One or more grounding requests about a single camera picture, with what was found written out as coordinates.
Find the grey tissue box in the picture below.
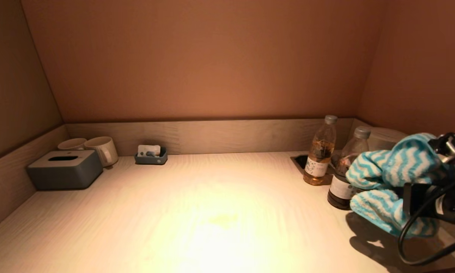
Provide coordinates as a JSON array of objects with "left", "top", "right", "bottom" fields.
[{"left": 27, "top": 150, "right": 104, "bottom": 190}]

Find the plastic bottle dark drink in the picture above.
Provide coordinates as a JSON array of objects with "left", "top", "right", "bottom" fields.
[{"left": 327, "top": 126, "right": 371, "bottom": 210}]

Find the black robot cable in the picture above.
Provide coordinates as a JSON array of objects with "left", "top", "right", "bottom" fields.
[{"left": 397, "top": 133, "right": 455, "bottom": 266}]

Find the white ceramic mug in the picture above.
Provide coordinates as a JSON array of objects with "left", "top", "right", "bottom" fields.
[
  {"left": 58, "top": 138, "right": 88, "bottom": 151},
  {"left": 85, "top": 136, "right": 119, "bottom": 168}
]

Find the recessed dark socket panel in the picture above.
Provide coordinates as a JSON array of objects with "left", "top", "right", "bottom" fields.
[{"left": 290, "top": 154, "right": 336, "bottom": 186}]

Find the blue white striped cloth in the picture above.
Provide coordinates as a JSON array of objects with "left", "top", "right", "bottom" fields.
[{"left": 345, "top": 133, "right": 455, "bottom": 238}]

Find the white sachet packet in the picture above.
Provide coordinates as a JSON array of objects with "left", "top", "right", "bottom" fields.
[{"left": 138, "top": 145, "right": 161, "bottom": 157}]

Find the white electric kettle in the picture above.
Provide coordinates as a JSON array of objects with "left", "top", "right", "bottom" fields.
[{"left": 368, "top": 127, "right": 408, "bottom": 151}]

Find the plastic bottle amber drink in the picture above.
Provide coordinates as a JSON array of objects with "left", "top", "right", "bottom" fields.
[{"left": 303, "top": 115, "right": 337, "bottom": 186}]

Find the small grey tray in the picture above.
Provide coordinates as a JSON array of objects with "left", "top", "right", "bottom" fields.
[{"left": 135, "top": 147, "right": 168, "bottom": 166}]

